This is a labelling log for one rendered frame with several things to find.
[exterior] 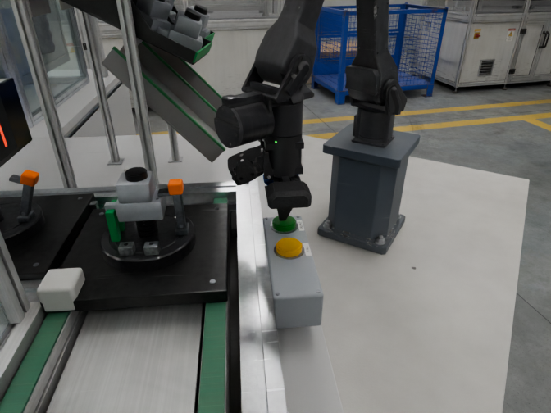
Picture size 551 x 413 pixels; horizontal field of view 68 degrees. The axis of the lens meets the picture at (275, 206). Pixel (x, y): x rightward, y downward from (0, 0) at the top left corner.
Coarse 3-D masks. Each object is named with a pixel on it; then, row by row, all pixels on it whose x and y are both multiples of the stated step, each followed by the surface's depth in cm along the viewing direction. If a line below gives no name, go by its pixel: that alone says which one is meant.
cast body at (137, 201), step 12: (132, 168) 59; (144, 168) 59; (120, 180) 57; (132, 180) 57; (144, 180) 57; (120, 192) 57; (132, 192) 57; (144, 192) 57; (156, 192) 61; (108, 204) 60; (120, 204) 58; (132, 204) 58; (144, 204) 58; (156, 204) 58; (120, 216) 59; (132, 216) 59; (144, 216) 59; (156, 216) 59
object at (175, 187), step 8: (168, 184) 58; (176, 184) 58; (160, 192) 59; (168, 192) 59; (176, 192) 59; (176, 200) 60; (176, 208) 61; (176, 216) 61; (184, 216) 63; (184, 224) 62
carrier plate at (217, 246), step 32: (96, 224) 69; (224, 224) 69; (96, 256) 61; (192, 256) 61; (224, 256) 61; (96, 288) 55; (128, 288) 55; (160, 288) 55; (192, 288) 55; (224, 288) 55
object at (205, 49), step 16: (64, 0) 73; (80, 0) 72; (96, 0) 72; (112, 0) 72; (96, 16) 74; (112, 16) 73; (144, 32) 74; (160, 48) 75; (176, 48) 75; (208, 48) 85; (192, 64) 76
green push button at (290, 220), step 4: (276, 216) 71; (288, 216) 71; (272, 220) 70; (276, 220) 70; (284, 220) 70; (288, 220) 70; (292, 220) 70; (272, 224) 70; (276, 224) 69; (280, 224) 69; (284, 224) 69; (288, 224) 69; (292, 224) 69; (276, 228) 69; (280, 228) 68; (284, 228) 68; (288, 228) 68; (292, 228) 69
